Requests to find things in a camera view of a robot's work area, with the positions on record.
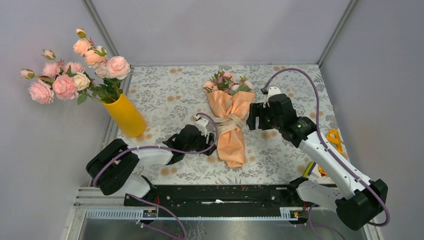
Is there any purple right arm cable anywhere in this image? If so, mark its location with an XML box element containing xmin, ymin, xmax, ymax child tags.
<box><xmin>260</xmin><ymin>67</ymin><xmax>391</xmax><ymax>240</ymax></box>

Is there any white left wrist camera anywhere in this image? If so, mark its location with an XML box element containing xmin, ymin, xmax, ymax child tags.
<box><xmin>194</xmin><ymin>115</ymin><xmax>210</xmax><ymax>137</ymax></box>

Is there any yellow vase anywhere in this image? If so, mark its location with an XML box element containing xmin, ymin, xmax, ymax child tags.
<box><xmin>102</xmin><ymin>93</ymin><xmax>147</xmax><ymax>138</ymax></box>

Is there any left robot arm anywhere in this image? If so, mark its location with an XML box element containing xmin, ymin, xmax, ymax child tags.
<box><xmin>85</xmin><ymin>124</ymin><xmax>217</xmax><ymax>206</ymax></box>

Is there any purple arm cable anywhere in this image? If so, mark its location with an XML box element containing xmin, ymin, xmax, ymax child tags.
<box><xmin>92</xmin><ymin>112</ymin><xmax>220</xmax><ymax>240</ymax></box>
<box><xmin>260</xmin><ymin>67</ymin><xmax>391</xmax><ymax>240</ymax></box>

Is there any pink rose bunch in vase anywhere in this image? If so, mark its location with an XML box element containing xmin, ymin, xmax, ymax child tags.
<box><xmin>19</xmin><ymin>28</ymin><xmax>131</xmax><ymax>105</ymax></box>

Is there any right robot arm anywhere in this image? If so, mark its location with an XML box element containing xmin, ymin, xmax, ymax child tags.
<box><xmin>246</xmin><ymin>93</ymin><xmax>388</xmax><ymax>231</ymax></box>

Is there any cream printed ribbon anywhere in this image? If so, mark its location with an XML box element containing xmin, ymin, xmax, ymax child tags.
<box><xmin>213</xmin><ymin>113</ymin><xmax>245</xmax><ymax>136</ymax></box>

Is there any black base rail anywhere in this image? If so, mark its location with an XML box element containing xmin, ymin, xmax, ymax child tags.
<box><xmin>143</xmin><ymin>184</ymin><xmax>311</xmax><ymax>218</ymax></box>

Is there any orange paper bouquet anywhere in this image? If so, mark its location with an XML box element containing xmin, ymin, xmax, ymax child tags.
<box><xmin>202</xmin><ymin>71</ymin><xmax>256</xmax><ymax>168</ymax></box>

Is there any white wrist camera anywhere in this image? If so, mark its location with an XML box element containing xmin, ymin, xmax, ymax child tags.
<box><xmin>261</xmin><ymin>86</ymin><xmax>282</xmax><ymax>105</ymax></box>
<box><xmin>194</xmin><ymin>115</ymin><xmax>210</xmax><ymax>137</ymax></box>

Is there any floral patterned table mat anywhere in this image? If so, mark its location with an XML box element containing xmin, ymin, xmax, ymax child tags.
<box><xmin>116</xmin><ymin>64</ymin><xmax>338</xmax><ymax>185</ymax></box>

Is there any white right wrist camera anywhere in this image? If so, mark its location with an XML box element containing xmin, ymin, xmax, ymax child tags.
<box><xmin>261</xmin><ymin>86</ymin><xmax>282</xmax><ymax>105</ymax></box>

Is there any yellow triangular plastic toy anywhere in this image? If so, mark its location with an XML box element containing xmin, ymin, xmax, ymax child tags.
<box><xmin>326</xmin><ymin>128</ymin><xmax>344</xmax><ymax>154</ymax></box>

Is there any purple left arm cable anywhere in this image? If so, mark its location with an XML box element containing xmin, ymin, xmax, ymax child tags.
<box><xmin>92</xmin><ymin>112</ymin><xmax>220</xmax><ymax>240</ymax></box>

